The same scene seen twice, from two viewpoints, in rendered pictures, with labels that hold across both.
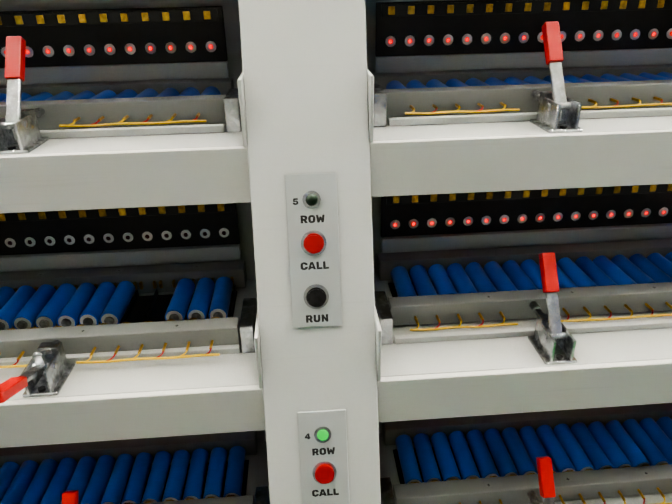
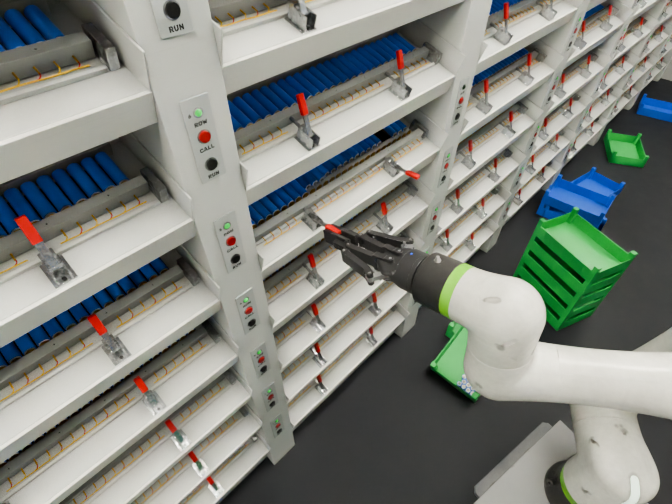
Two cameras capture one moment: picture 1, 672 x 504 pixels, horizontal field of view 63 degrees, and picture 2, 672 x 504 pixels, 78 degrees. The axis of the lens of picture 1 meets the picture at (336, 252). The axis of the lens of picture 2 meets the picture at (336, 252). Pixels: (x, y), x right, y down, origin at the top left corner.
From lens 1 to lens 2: 1.02 m
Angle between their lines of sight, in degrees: 52
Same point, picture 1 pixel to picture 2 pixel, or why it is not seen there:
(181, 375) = (418, 153)
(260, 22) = (468, 31)
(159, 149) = (438, 83)
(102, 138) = (409, 80)
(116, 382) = (407, 162)
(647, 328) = (494, 93)
